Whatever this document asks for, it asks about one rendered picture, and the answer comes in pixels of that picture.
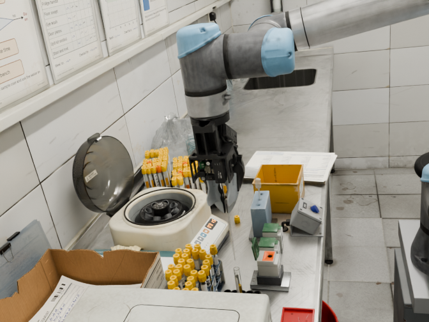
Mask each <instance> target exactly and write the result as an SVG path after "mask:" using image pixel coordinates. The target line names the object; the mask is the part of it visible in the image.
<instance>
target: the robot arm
mask: <svg viewBox="0 0 429 322"><path fill-rule="evenodd" d="M424 15H429V0H321V1H318V2H316V3H312V4H308V5H305V6H302V7H299V8H295V9H293V10H289V11H285V12H283V13H279V14H276V15H264V16H261V17H259V18H257V19H256V20H255V21H254V22H253V23H252V24H251V25H250V27H249V29H248V31H247V32H244V33H233V34H221V31H220V29H219V26H218V24H216V23H212V22H210V23H201V24H194V25H190V26H185V27H182V28H181V29H179V30H178V32H177V33H176V41H177V51H178V56H177V58H178V59H179V64H180V68H181V75H182V79H183V86H184V92H185V94H184V96H185V100H186V107H187V111H188V115H189V116H190V121H191V125H192V129H193V136H194V140H195V149H194V150H193V152H192V153H191V155H190V156H189V157H188V159H189V164H190V170H191V175H192V181H193V183H195V182H196V180H197V178H199V177H200V179H201V180H202V181H203V182H204V183H205V184H206V188H207V197H206V201H207V205H208V206H212V205H213V204H215V205H216V207H217V208H218V209H219V210H220V211H221V212H222V213H225V203H224V200H225V199H224V198H223V195H222V194H223V190H222V189H221V187H220V183H224V184H225V185H226V187H227V193H226V196H227V204H226V205H227V213H230V212H231V211H232V209H233V207H234V206H235V203H236V201H237V197H238V195H239V191H240V188H241V185H242V182H243V178H244V176H245V165H244V162H243V155H239V153H238V150H237V148H238V145H237V132H236V131H234V130H233V129H232V128H231V127H229V126H228V125H227V124H225V123H226V122H228V120H229V119H230V114H229V100H230V99H231V95H230V94H227V81H226V80H231V79H245V78H254V77H267V76H270V77H276V76H278V75H284V74H289V73H292V72H293V71H294V69H295V51H299V50H303V49H307V48H310V47H314V46H317V45H321V44H324V43H328V42H332V41H335V40H339V39H342V38H346V37H349V36H353V35H357V34H360V33H364V32H367V31H371V30H374V29H378V28H381V27H385V26H390V25H392V24H396V23H399V22H403V21H406V20H410V19H415V18H418V17H422V16H424ZM195 161H197V163H198V167H197V169H196V165H195ZM192 163H193V166H194V170H195V174H194V175H193V169H192ZM410 258H411V261H412V263H413V265H414V266H415V267H416V268H417V269H418V270H420V271H421V272H423V273H424V274H426V275H428V276H429V164H427V165H426V166H425V167H424V168H423V171H422V178H421V212H420V227H419V229H418V231H417V233H416V235H415V238H414V240H413V242H412V244H411V247H410Z"/></svg>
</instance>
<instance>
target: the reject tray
mask: <svg viewBox="0 0 429 322"><path fill-rule="evenodd" d="M314 319H315V309H307V308H296V307H283V309H282V316H281V321H280V322H314Z"/></svg>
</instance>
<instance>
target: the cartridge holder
mask: <svg viewBox="0 0 429 322"><path fill-rule="evenodd" d="M291 277H292V274H291V272H284V271H283V265H282V264H281V268H280V274H279V277H271V276H259V272H258V270H254V271H253V275H252V279H251V282H250V289H268V290H279V291H289V288H290V282H291Z"/></svg>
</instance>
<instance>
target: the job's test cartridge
mask: <svg viewBox="0 0 429 322"><path fill-rule="evenodd" d="M257 266H258V272H259V276H271V277H279V274H280V268H281V263H280V254H276V251H262V250H260V252H259V257H258V258H257Z"/></svg>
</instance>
